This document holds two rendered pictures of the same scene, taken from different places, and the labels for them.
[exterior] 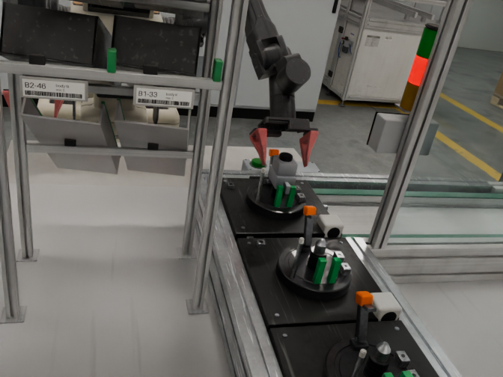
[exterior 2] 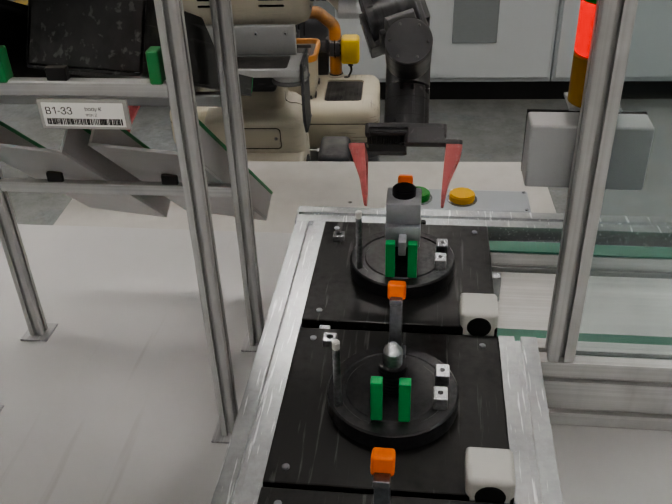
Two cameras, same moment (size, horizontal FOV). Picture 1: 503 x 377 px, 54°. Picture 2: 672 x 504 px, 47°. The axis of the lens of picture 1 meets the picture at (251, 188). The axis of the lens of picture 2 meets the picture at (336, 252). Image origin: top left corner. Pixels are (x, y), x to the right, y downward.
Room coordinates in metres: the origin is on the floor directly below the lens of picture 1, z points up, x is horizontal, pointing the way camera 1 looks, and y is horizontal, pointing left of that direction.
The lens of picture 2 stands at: (0.17, -0.36, 1.56)
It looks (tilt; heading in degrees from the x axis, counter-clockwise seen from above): 33 degrees down; 26
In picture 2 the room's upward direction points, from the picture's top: 2 degrees counter-clockwise
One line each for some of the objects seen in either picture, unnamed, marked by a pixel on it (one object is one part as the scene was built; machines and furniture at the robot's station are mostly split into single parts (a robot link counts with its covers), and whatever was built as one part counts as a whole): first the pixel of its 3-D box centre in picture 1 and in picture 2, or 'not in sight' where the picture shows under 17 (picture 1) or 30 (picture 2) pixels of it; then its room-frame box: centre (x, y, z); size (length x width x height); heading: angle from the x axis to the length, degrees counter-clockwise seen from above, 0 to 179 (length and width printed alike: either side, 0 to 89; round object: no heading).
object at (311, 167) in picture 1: (281, 175); (460, 215); (1.21, -0.07, 0.93); 0.21 x 0.07 x 0.06; 109
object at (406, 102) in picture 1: (416, 96); (596, 77); (0.93, -0.28, 1.28); 0.05 x 0.05 x 0.05
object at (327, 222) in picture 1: (329, 227); (478, 316); (0.92, -0.18, 0.97); 0.05 x 0.05 x 0.04; 19
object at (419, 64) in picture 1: (424, 70); (604, 26); (0.93, -0.28, 1.33); 0.05 x 0.05 x 0.05
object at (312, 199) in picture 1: (275, 206); (402, 274); (0.98, -0.06, 0.96); 0.24 x 0.24 x 0.02; 19
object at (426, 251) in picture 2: (276, 199); (402, 262); (0.98, -0.06, 0.98); 0.14 x 0.14 x 0.02
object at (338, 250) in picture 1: (317, 256); (392, 372); (0.74, -0.14, 1.01); 0.24 x 0.24 x 0.13; 19
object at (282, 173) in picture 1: (284, 170); (403, 215); (0.97, -0.06, 1.06); 0.08 x 0.04 x 0.07; 19
